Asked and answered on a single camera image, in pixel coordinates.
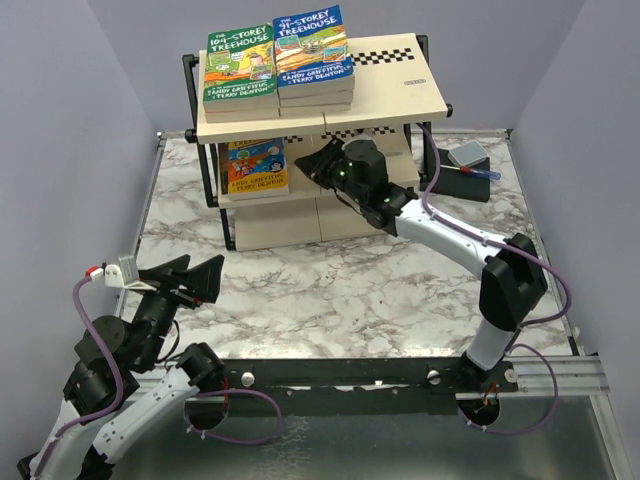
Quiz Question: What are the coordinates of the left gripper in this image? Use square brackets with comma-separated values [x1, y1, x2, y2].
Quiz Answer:
[129, 253, 224, 370]

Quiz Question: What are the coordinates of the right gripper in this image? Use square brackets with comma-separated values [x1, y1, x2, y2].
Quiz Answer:
[295, 137, 367, 206]

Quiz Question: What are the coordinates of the yellow 130-Storey Treehouse book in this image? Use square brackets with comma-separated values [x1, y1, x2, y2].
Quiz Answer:
[223, 137, 289, 200]

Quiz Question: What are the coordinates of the purple 117-Storey Treehouse book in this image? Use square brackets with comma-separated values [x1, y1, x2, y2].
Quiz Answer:
[279, 103, 352, 117]

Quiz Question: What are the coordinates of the lilac Treehouse book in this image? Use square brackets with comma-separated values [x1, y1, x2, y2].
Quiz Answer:
[279, 90, 354, 107]

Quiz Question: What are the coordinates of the blue 91-Storey Treehouse book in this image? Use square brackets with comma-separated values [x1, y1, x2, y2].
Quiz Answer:
[272, 5, 355, 99]

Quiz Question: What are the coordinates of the green 104-Storey Treehouse book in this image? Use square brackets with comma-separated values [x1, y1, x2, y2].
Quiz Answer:
[202, 23, 279, 113]

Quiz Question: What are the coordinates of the dark Three Days To See book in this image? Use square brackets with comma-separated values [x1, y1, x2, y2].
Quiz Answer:
[218, 143, 230, 195]

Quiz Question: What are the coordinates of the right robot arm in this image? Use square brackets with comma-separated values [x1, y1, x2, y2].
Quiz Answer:
[294, 136, 548, 391]

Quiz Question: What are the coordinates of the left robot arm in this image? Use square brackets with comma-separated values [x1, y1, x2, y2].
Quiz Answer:
[17, 254, 224, 479]

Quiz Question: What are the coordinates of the beige three-tier shelf rack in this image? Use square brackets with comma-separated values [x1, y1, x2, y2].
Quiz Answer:
[182, 33, 451, 251]

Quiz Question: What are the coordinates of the black box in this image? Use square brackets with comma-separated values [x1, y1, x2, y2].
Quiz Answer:
[420, 147, 492, 203]

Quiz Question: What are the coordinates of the grey small case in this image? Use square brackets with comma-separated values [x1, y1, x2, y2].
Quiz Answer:
[448, 140, 489, 167]

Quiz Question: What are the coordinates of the red blue screwdriver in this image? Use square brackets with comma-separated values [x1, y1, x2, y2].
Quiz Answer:
[442, 165, 501, 181]

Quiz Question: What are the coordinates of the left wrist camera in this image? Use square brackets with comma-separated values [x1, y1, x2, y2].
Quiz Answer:
[104, 255, 139, 289]

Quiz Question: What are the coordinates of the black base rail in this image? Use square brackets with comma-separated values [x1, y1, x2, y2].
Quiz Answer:
[164, 355, 521, 417]

